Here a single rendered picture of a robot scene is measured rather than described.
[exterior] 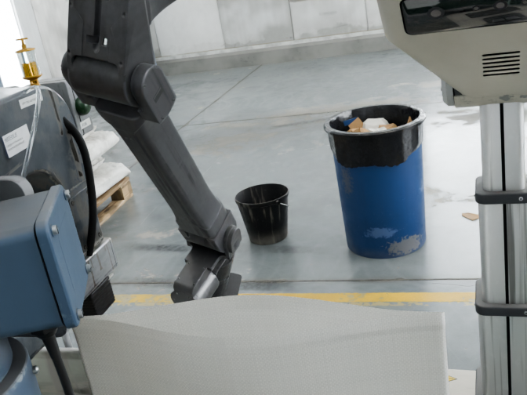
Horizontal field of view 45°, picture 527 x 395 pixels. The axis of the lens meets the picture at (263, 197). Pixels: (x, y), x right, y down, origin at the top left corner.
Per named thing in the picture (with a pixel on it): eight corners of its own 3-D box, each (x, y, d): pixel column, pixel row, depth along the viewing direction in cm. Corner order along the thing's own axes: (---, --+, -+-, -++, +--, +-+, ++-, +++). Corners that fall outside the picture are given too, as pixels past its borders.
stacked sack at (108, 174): (135, 176, 457) (130, 156, 452) (89, 215, 398) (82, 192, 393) (83, 180, 470) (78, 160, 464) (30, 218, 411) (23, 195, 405)
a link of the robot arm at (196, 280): (240, 222, 100) (193, 208, 103) (203, 276, 93) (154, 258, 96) (247, 270, 109) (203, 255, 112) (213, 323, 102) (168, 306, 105)
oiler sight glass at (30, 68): (44, 72, 94) (38, 48, 92) (34, 76, 91) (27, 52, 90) (30, 74, 94) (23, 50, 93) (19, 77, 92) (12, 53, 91)
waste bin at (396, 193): (436, 218, 343) (427, 99, 320) (434, 263, 297) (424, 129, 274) (347, 221, 357) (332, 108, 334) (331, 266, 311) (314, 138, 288)
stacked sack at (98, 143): (126, 144, 448) (121, 125, 443) (76, 179, 388) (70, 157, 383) (72, 149, 461) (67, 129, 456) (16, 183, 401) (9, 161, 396)
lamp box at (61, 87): (94, 129, 104) (80, 74, 100) (80, 138, 100) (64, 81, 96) (55, 133, 106) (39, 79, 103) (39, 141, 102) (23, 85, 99)
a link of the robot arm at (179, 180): (160, 51, 67) (78, 33, 71) (134, 93, 65) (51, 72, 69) (251, 231, 104) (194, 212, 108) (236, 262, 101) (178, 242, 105)
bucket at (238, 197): (300, 224, 364) (294, 181, 354) (288, 248, 337) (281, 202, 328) (250, 226, 373) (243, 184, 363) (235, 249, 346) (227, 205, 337)
